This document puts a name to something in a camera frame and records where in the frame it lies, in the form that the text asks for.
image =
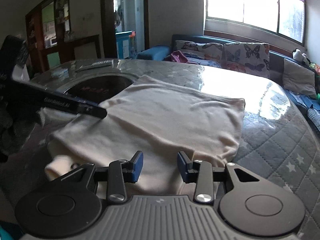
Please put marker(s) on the green orange plush toy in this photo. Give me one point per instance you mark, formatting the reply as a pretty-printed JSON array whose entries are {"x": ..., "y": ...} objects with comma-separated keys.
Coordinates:
[{"x": 315, "y": 68}]

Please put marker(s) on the pink cloth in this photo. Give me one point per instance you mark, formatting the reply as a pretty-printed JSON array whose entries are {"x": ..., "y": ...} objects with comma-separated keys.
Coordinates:
[{"x": 178, "y": 56}]

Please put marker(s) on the small butterfly print pillow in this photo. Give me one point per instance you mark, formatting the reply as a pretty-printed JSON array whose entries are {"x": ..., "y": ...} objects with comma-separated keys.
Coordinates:
[{"x": 200, "y": 48}]

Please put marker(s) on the low wooden sideboard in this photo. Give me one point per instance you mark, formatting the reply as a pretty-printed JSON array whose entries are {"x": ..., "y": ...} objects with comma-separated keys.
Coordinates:
[{"x": 82, "y": 47}]

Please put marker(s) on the blue patterned sofa cover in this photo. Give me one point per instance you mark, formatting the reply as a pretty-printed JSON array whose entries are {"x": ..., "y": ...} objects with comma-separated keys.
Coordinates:
[{"x": 310, "y": 105}]

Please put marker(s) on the grey pillow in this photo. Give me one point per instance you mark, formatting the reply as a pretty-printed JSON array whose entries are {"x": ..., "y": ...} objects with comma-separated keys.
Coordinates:
[{"x": 298, "y": 78}]

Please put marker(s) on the cream knit garment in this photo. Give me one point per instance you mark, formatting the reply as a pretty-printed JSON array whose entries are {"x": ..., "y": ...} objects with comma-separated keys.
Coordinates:
[{"x": 162, "y": 120}]

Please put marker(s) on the panda plush toy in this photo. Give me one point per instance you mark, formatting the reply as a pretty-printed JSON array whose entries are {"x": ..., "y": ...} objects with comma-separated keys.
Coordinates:
[{"x": 301, "y": 56}]

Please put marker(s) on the blue corner sofa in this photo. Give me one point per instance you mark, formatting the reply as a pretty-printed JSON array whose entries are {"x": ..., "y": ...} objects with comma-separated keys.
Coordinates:
[{"x": 155, "y": 52}]

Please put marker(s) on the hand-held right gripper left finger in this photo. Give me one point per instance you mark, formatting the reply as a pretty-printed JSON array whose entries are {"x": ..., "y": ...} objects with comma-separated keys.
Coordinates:
[{"x": 138, "y": 166}]

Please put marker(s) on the wooden glass door cabinet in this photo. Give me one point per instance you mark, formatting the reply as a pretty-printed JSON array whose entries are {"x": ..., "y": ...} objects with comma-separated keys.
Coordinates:
[{"x": 50, "y": 22}]

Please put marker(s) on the teal cabinet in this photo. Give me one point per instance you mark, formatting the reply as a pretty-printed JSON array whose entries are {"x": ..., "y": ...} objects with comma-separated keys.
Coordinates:
[{"x": 124, "y": 45}]

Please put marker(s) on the large butterfly print pillow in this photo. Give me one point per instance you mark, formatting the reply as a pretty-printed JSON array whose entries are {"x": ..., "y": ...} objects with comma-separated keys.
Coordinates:
[{"x": 246, "y": 58}]

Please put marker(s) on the hanging dark clothes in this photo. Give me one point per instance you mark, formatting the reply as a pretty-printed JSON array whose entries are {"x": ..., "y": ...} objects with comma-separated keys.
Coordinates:
[{"x": 118, "y": 17}]

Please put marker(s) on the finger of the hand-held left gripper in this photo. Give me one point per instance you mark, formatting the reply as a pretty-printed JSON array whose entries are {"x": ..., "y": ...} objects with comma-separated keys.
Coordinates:
[{"x": 92, "y": 111}]

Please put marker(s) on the grey star quilted tablecloth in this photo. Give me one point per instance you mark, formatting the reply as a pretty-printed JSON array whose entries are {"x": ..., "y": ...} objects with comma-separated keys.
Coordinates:
[{"x": 275, "y": 135}]

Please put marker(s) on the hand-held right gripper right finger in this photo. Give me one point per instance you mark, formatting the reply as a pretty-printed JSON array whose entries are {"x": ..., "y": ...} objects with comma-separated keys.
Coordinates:
[{"x": 181, "y": 166}]

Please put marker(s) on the window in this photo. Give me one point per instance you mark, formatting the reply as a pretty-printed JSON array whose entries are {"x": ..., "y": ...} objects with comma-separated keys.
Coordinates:
[{"x": 240, "y": 2}]

